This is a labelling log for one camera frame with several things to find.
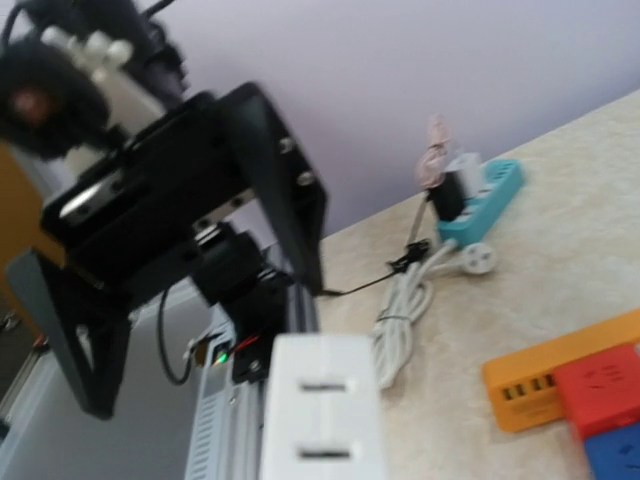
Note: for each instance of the teal power strip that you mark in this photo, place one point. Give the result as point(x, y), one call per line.
point(502, 180)

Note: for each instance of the white plug adapter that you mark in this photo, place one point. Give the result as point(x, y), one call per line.
point(322, 411)

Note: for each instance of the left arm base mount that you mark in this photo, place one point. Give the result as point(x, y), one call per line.
point(256, 323)

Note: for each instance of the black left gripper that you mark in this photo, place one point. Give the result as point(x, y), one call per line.
point(128, 223)

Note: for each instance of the red cube socket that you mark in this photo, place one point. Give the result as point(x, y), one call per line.
point(600, 392)

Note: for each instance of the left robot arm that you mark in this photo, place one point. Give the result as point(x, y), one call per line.
point(81, 80)

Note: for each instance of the white charger with pink cable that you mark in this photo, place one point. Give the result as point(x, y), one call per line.
point(445, 155)

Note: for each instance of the blue cube socket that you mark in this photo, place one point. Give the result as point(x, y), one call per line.
point(614, 455)

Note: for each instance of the orange USB socket block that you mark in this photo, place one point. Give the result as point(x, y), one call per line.
point(520, 385)

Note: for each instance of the aluminium front rail frame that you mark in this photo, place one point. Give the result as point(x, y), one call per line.
point(209, 428)

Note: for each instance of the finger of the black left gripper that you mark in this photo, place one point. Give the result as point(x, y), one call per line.
point(88, 328)

